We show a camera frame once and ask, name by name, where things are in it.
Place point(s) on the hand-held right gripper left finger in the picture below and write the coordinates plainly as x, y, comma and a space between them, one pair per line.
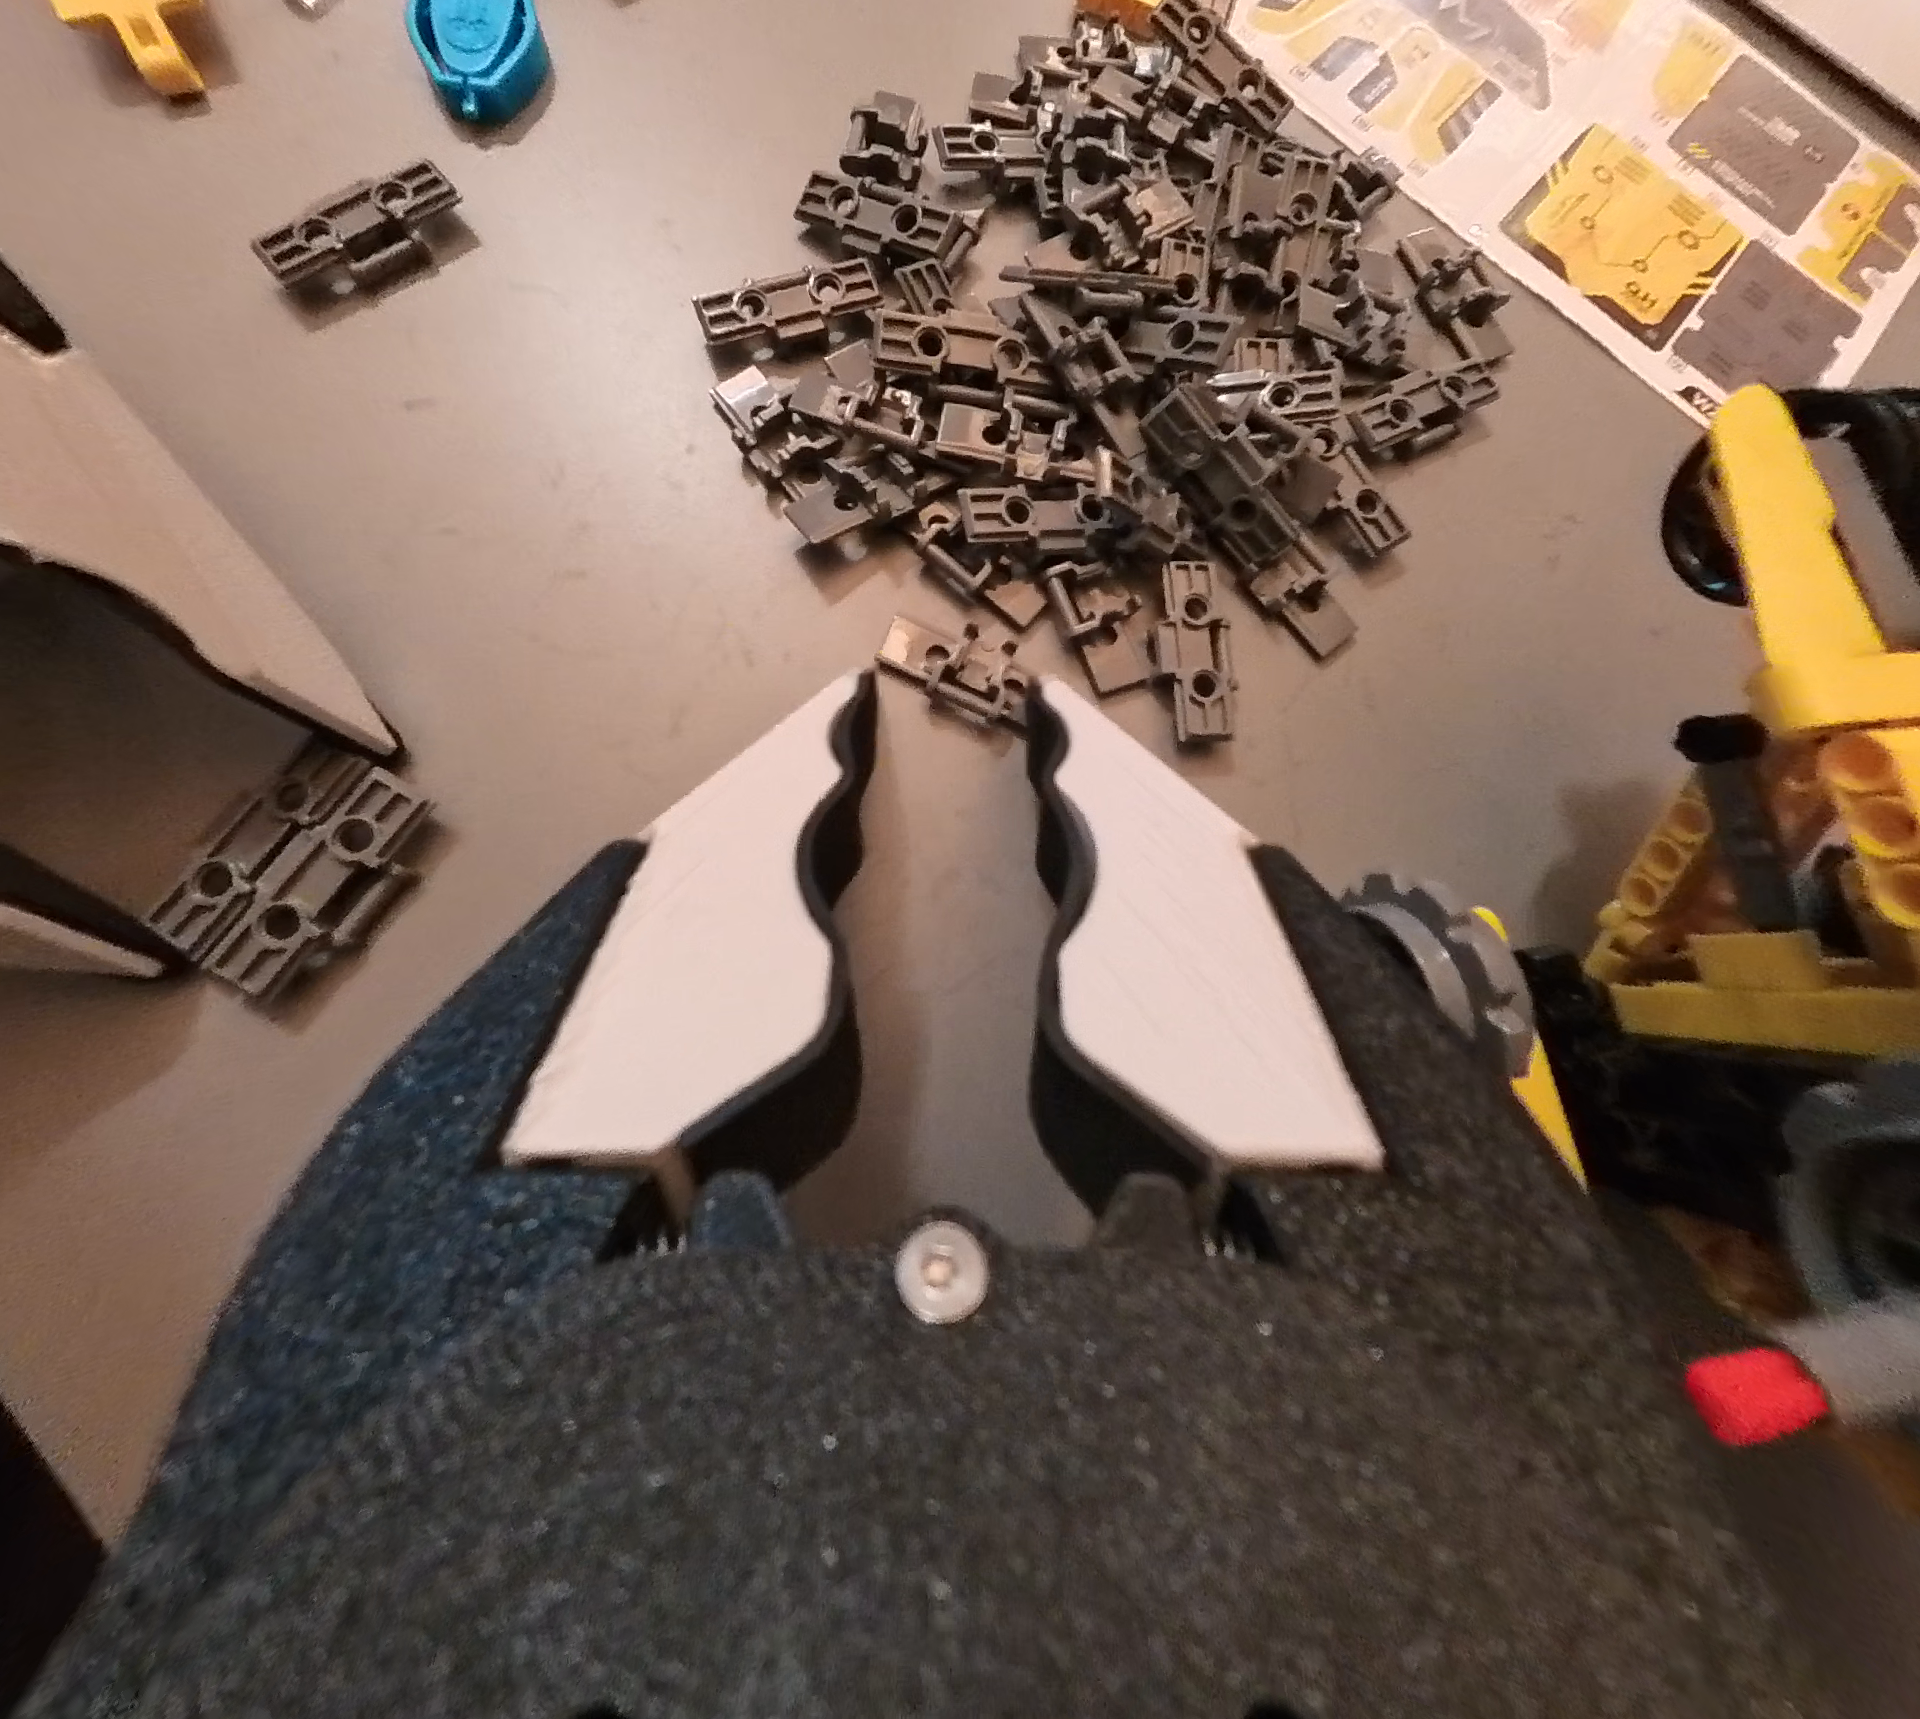
691, 999

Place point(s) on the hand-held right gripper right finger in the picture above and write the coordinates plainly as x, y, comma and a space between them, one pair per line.
1201, 999

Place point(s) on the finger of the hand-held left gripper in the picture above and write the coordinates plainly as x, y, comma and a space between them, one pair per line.
75, 930
136, 517

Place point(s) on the single grey track link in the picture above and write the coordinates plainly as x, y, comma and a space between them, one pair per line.
255, 842
321, 881
954, 669

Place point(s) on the pile of grey track links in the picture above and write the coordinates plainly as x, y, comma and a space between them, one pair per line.
1126, 369

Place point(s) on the yellow toy brick vehicle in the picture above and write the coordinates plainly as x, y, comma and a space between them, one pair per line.
1801, 639

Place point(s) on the loose grey brick part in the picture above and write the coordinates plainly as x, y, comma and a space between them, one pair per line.
354, 231

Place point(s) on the yellow and black sticker sheet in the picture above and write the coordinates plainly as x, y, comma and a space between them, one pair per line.
1621, 146

